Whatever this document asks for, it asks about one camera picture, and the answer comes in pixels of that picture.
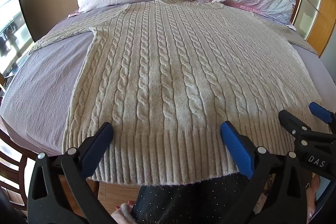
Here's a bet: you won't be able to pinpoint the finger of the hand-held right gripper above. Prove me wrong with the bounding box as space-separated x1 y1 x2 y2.
278 109 313 140
309 102 336 133

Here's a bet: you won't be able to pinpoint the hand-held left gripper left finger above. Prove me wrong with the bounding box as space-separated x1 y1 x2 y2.
27 122 124 224

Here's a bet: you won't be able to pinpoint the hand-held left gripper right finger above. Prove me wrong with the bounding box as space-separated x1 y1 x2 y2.
220 121 309 224

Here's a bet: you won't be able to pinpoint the cream cable knit sweater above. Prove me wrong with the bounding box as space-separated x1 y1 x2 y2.
28 0 332 186

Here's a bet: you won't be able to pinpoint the person's right hand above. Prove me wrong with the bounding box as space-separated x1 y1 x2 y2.
306 175 321 218

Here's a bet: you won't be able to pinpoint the bed with lilac sheet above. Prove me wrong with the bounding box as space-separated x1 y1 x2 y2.
0 2 336 159

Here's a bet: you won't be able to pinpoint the person's dark dotted pants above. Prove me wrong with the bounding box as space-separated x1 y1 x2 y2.
133 173 252 224

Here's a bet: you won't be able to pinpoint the person's bare foot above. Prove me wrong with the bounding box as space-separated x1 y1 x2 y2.
112 210 137 224

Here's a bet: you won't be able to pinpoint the wooden chair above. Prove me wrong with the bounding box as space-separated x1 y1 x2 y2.
0 127 36 212

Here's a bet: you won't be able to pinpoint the bright window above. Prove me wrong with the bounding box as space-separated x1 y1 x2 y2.
0 0 35 78

